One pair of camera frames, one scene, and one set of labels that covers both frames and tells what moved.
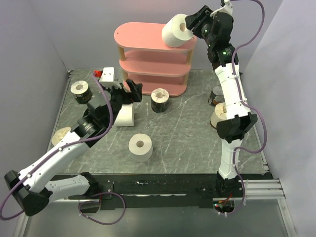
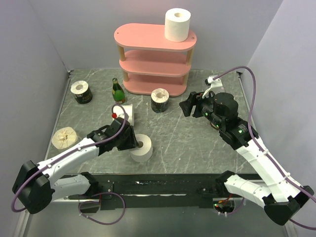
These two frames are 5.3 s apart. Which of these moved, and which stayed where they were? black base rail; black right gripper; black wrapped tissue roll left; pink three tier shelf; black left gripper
Moved: black left gripper; black right gripper
Stayed: black base rail; pink three tier shelf; black wrapped tissue roll left
